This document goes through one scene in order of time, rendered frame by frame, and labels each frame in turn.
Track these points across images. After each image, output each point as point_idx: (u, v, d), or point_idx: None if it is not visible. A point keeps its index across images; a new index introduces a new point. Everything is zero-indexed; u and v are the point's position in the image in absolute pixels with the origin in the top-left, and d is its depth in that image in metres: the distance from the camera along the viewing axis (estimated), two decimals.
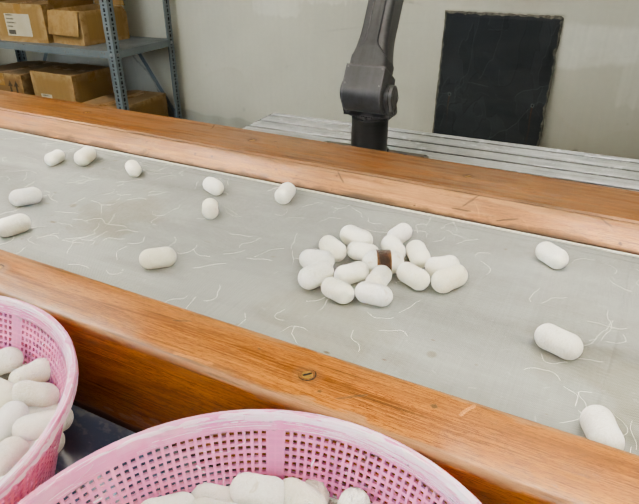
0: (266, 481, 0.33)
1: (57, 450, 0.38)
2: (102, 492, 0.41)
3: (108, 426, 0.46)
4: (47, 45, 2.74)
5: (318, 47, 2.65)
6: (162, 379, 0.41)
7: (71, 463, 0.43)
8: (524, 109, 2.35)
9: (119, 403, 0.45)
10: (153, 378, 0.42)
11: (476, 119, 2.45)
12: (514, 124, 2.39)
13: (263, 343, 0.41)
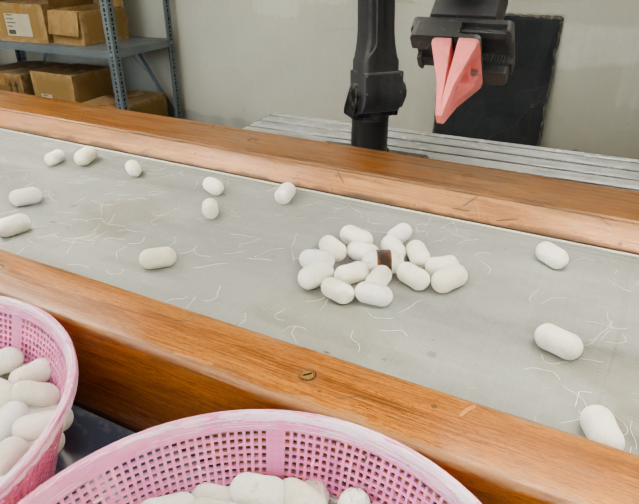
0: (266, 481, 0.33)
1: (57, 450, 0.38)
2: (102, 492, 0.41)
3: (108, 426, 0.46)
4: (47, 45, 2.74)
5: (318, 47, 2.65)
6: (162, 379, 0.41)
7: (71, 463, 0.43)
8: (524, 109, 2.35)
9: (119, 403, 0.45)
10: (153, 378, 0.42)
11: (476, 119, 2.45)
12: (514, 124, 2.39)
13: (263, 343, 0.41)
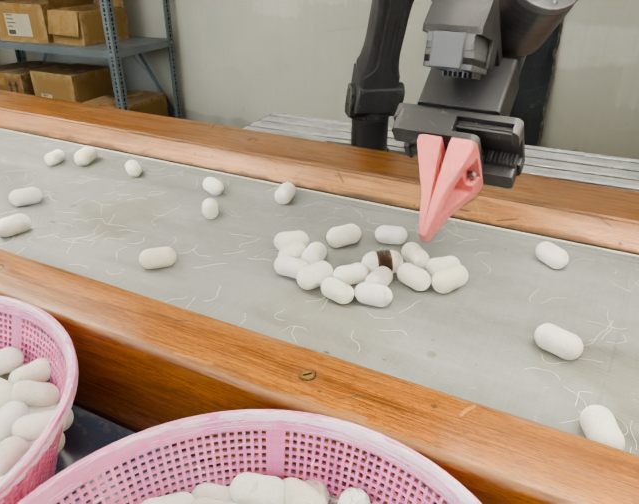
0: (266, 481, 0.33)
1: (57, 450, 0.38)
2: (102, 492, 0.41)
3: (108, 426, 0.46)
4: (47, 45, 2.74)
5: (318, 47, 2.65)
6: (162, 379, 0.41)
7: (71, 463, 0.43)
8: (524, 109, 2.35)
9: (119, 403, 0.45)
10: (153, 378, 0.42)
11: None
12: None
13: (263, 343, 0.41)
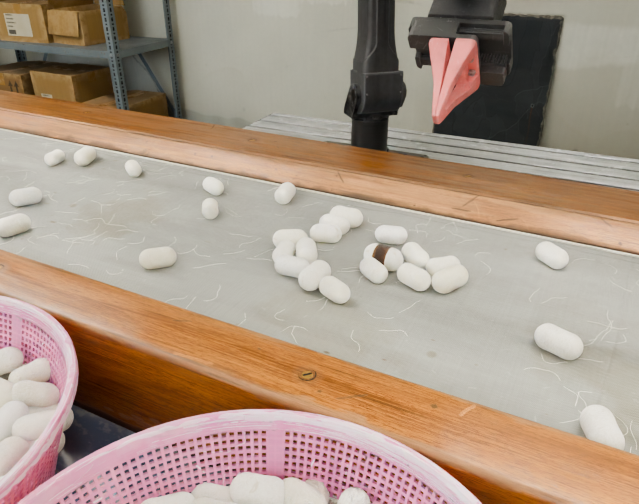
0: (266, 481, 0.33)
1: (57, 450, 0.38)
2: (102, 492, 0.41)
3: (108, 426, 0.46)
4: (47, 45, 2.74)
5: (318, 47, 2.65)
6: (162, 379, 0.41)
7: (71, 463, 0.43)
8: (524, 109, 2.35)
9: (119, 403, 0.45)
10: (153, 378, 0.42)
11: (476, 119, 2.45)
12: (514, 124, 2.39)
13: (263, 343, 0.41)
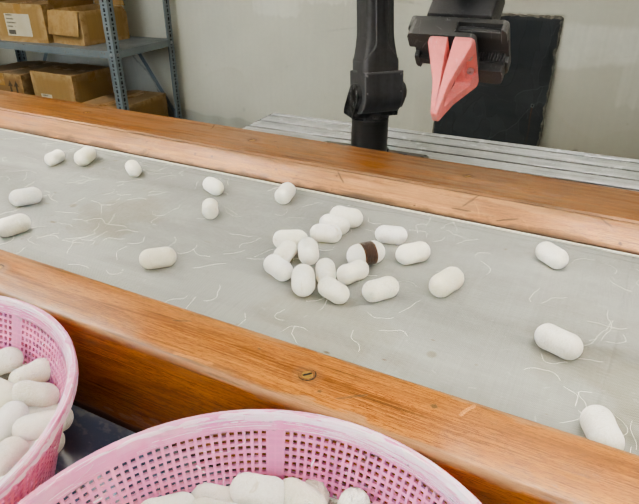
0: (266, 481, 0.33)
1: (57, 450, 0.38)
2: (102, 492, 0.41)
3: (108, 426, 0.46)
4: (47, 45, 2.74)
5: (318, 47, 2.65)
6: (162, 379, 0.41)
7: (71, 463, 0.43)
8: (524, 109, 2.35)
9: (119, 403, 0.45)
10: (153, 378, 0.42)
11: (476, 119, 2.45)
12: (514, 124, 2.39)
13: (263, 343, 0.41)
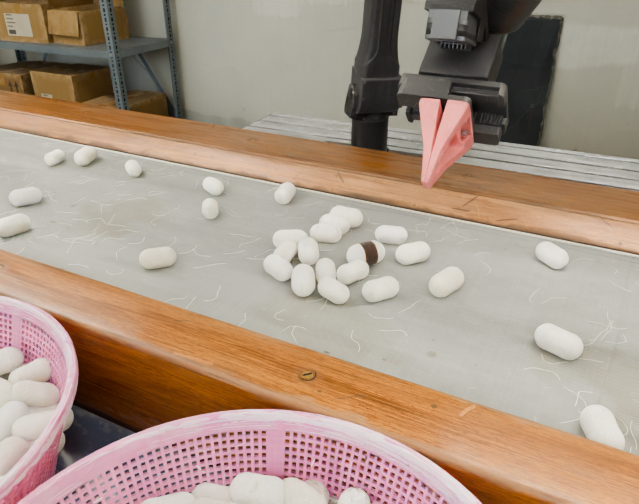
0: (266, 481, 0.33)
1: (57, 450, 0.38)
2: (102, 492, 0.41)
3: (108, 426, 0.46)
4: (47, 45, 2.74)
5: (318, 47, 2.65)
6: (162, 379, 0.41)
7: (71, 463, 0.43)
8: (524, 109, 2.35)
9: (119, 403, 0.45)
10: (153, 378, 0.42)
11: None
12: (514, 124, 2.39)
13: (263, 343, 0.41)
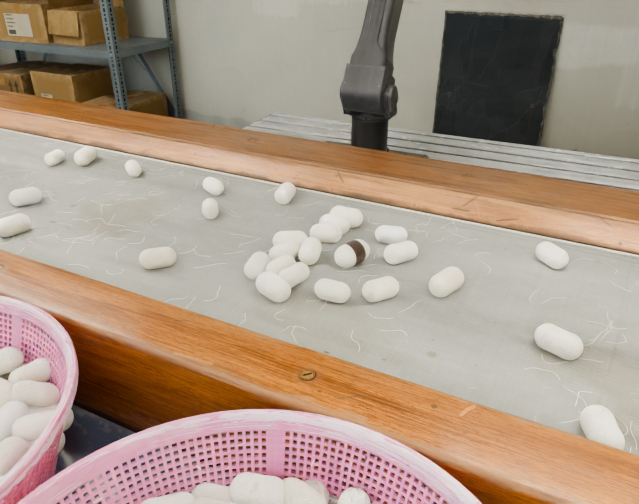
0: (266, 481, 0.33)
1: (57, 450, 0.38)
2: (102, 492, 0.41)
3: (108, 426, 0.46)
4: (47, 45, 2.74)
5: (318, 47, 2.65)
6: (162, 379, 0.41)
7: (71, 463, 0.43)
8: (524, 109, 2.35)
9: (119, 403, 0.45)
10: (153, 378, 0.42)
11: (476, 119, 2.45)
12: (514, 124, 2.39)
13: (263, 343, 0.41)
